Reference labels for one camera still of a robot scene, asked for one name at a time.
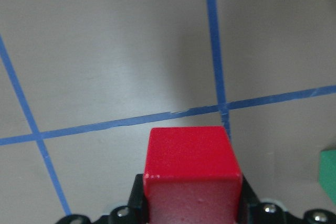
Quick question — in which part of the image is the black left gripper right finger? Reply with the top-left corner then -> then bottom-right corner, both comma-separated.
237,178 -> 335,224

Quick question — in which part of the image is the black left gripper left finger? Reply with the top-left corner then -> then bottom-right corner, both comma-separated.
56,174 -> 149,224

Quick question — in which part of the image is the red wooden block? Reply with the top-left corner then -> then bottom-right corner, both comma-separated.
143,126 -> 243,223

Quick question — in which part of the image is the green wooden block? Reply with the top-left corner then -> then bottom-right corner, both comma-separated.
318,147 -> 335,205

